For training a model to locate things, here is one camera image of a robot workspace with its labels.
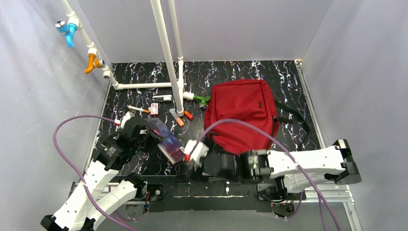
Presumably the dark galaxy cover book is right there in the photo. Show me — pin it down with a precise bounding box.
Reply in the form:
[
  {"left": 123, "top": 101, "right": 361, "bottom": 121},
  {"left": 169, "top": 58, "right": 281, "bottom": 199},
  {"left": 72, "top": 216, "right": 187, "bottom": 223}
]
[{"left": 146, "top": 118, "right": 185, "bottom": 165}]

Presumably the red student backpack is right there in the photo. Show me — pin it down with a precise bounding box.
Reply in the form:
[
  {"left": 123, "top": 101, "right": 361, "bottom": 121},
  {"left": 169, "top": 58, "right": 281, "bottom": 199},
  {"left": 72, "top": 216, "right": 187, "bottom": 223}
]
[{"left": 204, "top": 79, "right": 311, "bottom": 155}]

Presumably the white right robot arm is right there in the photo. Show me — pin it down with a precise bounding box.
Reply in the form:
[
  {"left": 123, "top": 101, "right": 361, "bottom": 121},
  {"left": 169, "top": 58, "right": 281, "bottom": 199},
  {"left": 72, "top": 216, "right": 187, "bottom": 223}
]
[{"left": 184, "top": 139, "right": 362, "bottom": 193}]

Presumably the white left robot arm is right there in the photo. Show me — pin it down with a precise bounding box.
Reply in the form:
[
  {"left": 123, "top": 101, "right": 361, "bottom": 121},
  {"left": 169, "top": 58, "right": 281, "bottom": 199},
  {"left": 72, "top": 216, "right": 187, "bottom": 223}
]
[{"left": 40, "top": 117, "right": 163, "bottom": 231}]

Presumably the white orange-tipped marker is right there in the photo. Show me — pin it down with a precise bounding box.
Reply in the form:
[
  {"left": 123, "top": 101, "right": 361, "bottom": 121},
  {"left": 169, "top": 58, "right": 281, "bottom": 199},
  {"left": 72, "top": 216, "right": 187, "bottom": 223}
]
[{"left": 127, "top": 105, "right": 150, "bottom": 114}]

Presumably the small red white card box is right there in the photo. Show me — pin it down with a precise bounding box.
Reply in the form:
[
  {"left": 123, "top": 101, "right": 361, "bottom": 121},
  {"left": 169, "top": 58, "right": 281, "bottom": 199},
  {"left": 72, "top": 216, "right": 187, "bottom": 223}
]
[{"left": 150, "top": 103, "right": 159, "bottom": 116}]

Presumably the grey orange-capped marker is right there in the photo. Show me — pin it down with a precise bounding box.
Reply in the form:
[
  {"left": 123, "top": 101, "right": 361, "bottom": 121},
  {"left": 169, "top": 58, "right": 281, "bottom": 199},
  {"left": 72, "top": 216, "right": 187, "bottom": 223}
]
[{"left": 169, "top": 108, "right": 184, "bottom": 127}]

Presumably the white stapler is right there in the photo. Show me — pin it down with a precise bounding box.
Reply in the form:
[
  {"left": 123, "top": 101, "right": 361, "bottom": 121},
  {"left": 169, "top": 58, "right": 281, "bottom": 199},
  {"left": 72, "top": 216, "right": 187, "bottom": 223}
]
[{"left": 153, "top": 95, "right": 173, "bottom": 103}]

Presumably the short orange marker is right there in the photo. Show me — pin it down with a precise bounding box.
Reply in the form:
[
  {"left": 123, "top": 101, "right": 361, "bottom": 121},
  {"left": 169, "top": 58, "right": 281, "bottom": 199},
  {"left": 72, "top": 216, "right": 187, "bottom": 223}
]
[{"left": 184, "top": 111, "right": 194, "bottom": 120}]

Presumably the orange faucet valve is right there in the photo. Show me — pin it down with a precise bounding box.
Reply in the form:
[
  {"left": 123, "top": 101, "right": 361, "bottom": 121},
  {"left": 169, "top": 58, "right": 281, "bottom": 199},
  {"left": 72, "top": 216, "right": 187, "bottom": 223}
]
[{"left": 84, "top": 53, "right": 105, "bottom": 74}]

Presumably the blue faucet valve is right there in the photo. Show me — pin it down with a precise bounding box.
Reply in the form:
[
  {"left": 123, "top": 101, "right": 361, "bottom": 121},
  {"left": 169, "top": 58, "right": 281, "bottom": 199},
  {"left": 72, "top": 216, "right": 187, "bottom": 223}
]
[{"left": 55, "top": 20, "right": 77, "bottom": 48}]

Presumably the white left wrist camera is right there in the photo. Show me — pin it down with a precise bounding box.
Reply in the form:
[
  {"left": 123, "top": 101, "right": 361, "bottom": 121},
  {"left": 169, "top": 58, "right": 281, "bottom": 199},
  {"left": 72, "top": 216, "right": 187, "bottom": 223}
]
[{"left": 114, "top": 111, "right": 134, "bottom": 128}]

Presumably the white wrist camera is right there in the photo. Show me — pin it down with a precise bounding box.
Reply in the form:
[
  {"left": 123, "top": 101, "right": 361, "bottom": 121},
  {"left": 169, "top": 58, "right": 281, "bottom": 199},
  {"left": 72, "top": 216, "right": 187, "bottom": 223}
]
[
  {"left": 184, "top": 140, "right": 209, "bottom": 168},
  {"left": 114, "top": 111, "right": 134, "bottom": 128}
]

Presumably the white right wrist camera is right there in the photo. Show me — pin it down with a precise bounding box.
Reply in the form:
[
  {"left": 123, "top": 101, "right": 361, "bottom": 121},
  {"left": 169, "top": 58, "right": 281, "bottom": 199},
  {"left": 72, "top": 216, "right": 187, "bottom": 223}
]
[{"left": 184, "top": 140, "right": 209, "bottom": 168}]

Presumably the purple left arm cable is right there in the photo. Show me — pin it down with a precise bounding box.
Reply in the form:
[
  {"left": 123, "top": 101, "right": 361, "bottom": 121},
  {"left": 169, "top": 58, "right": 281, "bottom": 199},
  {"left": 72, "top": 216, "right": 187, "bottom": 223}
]
[{"left": 52, "top": 115, "right": 151, "bottom": 231}]

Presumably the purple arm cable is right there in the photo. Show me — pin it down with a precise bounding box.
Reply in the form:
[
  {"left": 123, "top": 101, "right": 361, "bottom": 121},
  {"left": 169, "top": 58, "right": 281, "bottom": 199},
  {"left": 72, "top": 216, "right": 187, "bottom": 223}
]
[
  {"left": 194, "top": 118, "right": 342, "bottom": 231},
  {"left": 52, "top": 115, "right": 151, "bottom": 231}
]

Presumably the aluminium rail frame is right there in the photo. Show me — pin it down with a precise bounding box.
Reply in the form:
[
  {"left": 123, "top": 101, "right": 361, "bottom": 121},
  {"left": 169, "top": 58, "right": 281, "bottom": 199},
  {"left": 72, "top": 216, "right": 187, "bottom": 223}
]
[{"left": 60, "top": 180, "right": 364, "bottom": 231}]

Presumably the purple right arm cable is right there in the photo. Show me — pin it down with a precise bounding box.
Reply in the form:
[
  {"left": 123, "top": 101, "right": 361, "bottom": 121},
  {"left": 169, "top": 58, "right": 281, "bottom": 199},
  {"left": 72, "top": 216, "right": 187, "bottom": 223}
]
[{"left": 194, "top": 118, "right": 342, "bottom": 231}]

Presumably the white PVC pipe frame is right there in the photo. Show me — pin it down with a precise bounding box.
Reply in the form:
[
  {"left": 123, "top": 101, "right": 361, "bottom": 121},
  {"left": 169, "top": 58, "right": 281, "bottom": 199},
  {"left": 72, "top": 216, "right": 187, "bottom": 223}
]
[{"left": 61, "top": 0, "right": 184, "bottom": 117}]

